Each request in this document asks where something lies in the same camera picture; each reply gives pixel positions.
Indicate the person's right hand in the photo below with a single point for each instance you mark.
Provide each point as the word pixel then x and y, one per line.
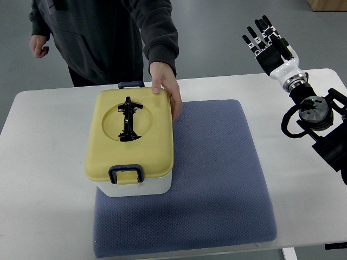
pixel 38 46

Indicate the person's left hand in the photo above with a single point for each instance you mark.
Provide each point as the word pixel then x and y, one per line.
pixel 163 78

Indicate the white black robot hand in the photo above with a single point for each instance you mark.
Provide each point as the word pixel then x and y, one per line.
pixel 275 55

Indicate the yellow box lid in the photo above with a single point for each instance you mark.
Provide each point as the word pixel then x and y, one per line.
pixel 130 130

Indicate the white storage box base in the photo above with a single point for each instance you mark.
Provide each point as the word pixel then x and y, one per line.
pixel 135 187

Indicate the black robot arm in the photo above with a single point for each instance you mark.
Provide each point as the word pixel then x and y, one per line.
pixel 312 113

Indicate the cardboard box corner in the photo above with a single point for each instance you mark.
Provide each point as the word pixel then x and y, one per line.
pixel 328 5

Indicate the person in dark hoodie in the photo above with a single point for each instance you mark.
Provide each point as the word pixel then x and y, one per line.
pixel 106 42

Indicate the blue grey cushion mat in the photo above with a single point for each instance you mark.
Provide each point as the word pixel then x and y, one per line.
pixel 218 195

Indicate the white table leg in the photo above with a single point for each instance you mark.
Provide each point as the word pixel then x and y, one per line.
pixel 289 253

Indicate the black table control panel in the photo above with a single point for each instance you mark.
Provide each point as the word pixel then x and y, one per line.
pixel 334 246

